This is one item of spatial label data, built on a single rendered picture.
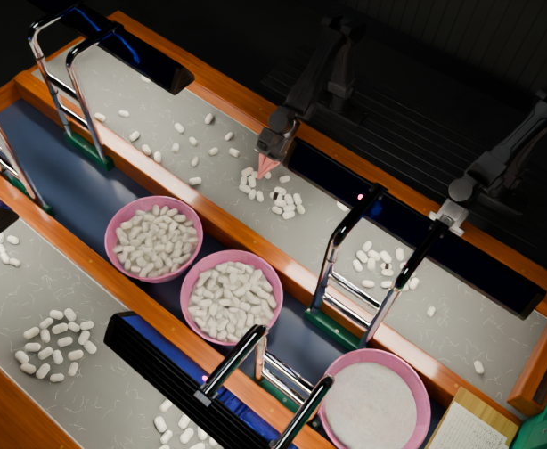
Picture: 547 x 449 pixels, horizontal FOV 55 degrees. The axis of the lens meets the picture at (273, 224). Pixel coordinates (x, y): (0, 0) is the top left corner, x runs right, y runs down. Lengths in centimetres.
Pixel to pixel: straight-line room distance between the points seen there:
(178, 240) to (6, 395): 56
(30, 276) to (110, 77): 76
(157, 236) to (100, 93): 60
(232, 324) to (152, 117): 76
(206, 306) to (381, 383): 49
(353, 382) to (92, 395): 63
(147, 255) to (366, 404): 70
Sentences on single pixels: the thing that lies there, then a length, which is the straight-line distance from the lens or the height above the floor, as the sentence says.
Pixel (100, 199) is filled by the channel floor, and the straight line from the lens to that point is 170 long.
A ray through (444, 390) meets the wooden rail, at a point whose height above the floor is 76.
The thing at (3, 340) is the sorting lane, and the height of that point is 74.
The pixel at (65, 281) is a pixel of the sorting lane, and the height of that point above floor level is 74.
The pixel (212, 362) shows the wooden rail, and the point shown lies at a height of 77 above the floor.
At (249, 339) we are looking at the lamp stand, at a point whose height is 112.
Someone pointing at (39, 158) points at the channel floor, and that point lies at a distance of 186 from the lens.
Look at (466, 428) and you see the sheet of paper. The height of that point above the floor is 78.
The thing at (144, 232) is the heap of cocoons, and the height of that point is 74.
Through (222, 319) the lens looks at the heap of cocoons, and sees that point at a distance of 139.
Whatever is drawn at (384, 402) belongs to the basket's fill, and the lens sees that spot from 137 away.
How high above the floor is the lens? 203
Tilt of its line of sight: 58 degrees down
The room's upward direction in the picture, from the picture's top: 5 degrees clockwise
